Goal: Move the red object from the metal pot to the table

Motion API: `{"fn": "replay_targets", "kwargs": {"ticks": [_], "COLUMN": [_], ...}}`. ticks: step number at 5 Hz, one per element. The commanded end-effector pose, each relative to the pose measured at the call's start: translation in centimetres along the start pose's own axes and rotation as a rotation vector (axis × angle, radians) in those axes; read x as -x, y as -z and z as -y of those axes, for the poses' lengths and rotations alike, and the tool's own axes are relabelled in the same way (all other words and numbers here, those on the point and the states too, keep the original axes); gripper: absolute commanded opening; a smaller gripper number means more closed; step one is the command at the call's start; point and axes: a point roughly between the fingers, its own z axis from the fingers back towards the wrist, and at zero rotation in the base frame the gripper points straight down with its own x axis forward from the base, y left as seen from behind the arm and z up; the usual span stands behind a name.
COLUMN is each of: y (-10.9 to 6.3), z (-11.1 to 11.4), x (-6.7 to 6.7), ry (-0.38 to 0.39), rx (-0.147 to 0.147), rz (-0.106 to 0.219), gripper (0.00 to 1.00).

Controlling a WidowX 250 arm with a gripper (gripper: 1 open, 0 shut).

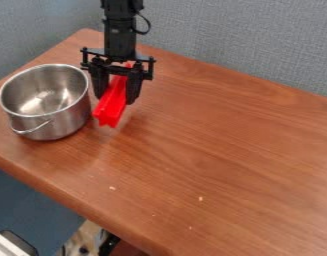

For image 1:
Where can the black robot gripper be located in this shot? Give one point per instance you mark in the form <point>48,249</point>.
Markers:
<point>118,59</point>

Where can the red plastic block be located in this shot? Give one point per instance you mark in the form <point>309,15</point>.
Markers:
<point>111,105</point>

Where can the metal pot with handle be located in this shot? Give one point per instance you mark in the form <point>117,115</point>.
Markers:
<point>46,101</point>

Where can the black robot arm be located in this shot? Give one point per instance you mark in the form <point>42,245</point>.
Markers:
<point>125,9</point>

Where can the beige object under table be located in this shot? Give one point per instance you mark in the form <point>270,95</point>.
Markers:
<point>90,241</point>

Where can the black chair frame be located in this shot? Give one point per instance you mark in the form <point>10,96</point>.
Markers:
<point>19,242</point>

